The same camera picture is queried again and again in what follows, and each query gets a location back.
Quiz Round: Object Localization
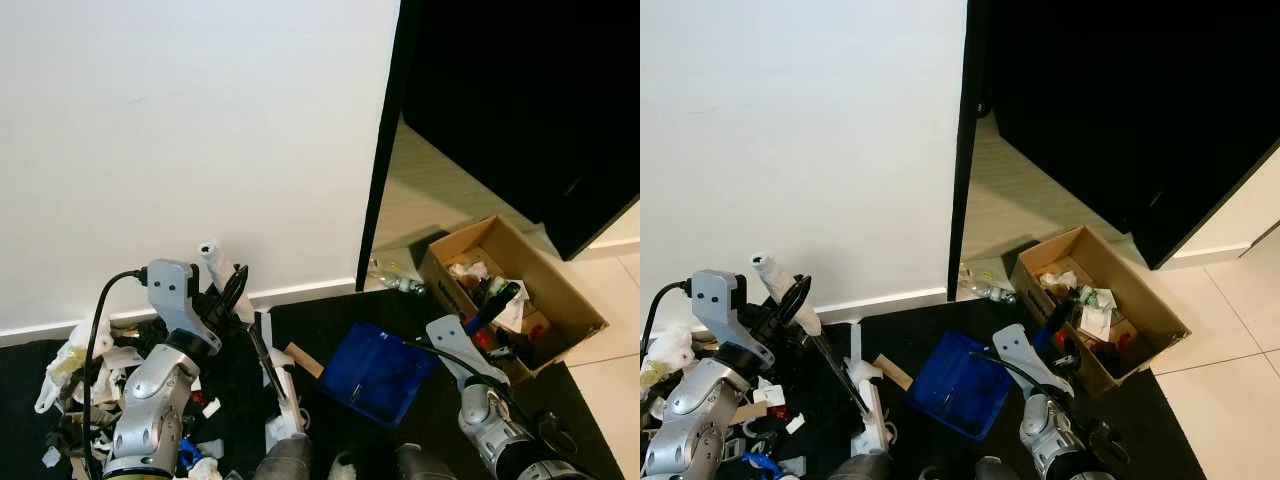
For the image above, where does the black door frame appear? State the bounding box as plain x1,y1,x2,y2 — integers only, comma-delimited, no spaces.
355,0,426,293
945,0,993,303

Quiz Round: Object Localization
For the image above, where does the white crumpled plastic bag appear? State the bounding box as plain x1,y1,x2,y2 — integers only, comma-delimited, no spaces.
645,325,701,393
35,320,106,413

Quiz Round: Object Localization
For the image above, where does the white and green paper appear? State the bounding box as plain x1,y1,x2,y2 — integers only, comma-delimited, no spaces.
1078,288,1116,343
488,280,528,333

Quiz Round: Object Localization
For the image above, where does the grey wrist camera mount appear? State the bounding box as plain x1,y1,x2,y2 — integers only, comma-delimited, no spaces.
690,270,746,353
147,258,201,341
993,323,1051,399
427,315,483,389

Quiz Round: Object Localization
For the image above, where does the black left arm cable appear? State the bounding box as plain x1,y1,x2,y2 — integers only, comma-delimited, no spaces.
640,280,694,351
85,268,151,480

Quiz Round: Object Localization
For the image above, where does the brown cardboard box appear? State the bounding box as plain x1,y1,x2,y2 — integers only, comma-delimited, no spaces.
418,215,609,387
1010,226,1191,399

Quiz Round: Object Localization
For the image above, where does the clear plastic bottle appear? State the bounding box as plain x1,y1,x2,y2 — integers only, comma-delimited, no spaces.
368,258,426,296
958,262,1019,306

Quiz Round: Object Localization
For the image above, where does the black floor mat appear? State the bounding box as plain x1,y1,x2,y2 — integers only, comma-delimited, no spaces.
640,305,1206,480
0,290,621,480

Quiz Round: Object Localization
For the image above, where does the black door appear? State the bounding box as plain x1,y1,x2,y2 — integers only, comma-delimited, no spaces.
400,0,641,261
985,0,1280,271

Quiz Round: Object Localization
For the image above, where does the grey left robot leg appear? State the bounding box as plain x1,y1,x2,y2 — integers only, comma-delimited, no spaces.
828,450,896,480
250,435,316,480

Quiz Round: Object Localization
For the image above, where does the blue plastic dustpan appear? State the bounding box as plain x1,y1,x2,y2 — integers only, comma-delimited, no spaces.
908,318,1067,441
320,300,501,429

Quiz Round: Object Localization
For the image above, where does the brown wooden block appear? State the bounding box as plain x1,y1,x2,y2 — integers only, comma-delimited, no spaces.
285,343,326,379
875,355,916,391

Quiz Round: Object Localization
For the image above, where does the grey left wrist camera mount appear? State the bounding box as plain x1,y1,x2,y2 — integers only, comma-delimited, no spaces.
690,270,746,353
147,258,201,341

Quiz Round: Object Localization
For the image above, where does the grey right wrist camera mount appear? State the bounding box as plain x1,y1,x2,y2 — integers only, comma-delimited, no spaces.
993,323,1051,399
427,315,483,389

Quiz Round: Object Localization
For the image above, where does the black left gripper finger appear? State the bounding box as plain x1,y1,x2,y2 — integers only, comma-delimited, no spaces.
222,264,250,313
785,275,814,326

